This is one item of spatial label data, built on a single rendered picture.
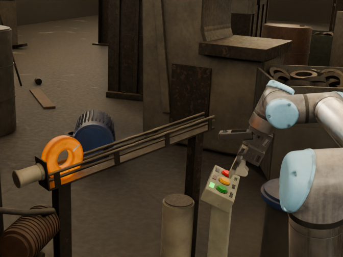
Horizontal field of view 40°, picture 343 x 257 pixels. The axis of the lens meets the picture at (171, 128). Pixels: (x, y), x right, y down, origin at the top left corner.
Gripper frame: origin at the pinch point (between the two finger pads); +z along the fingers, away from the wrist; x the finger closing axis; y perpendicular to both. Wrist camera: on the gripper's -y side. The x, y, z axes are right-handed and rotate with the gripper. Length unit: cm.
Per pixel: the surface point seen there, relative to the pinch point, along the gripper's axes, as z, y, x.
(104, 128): 69, -82, 142
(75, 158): 15, -51, -12
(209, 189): 6.8, -4.2, -4.6
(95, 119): 69, -93, 150
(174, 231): 29.2, -8.6, -2.8
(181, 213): 21.4, -9.0, -2.2
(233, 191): 6.7, 4.2, 2.6
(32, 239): 35, -48, -36
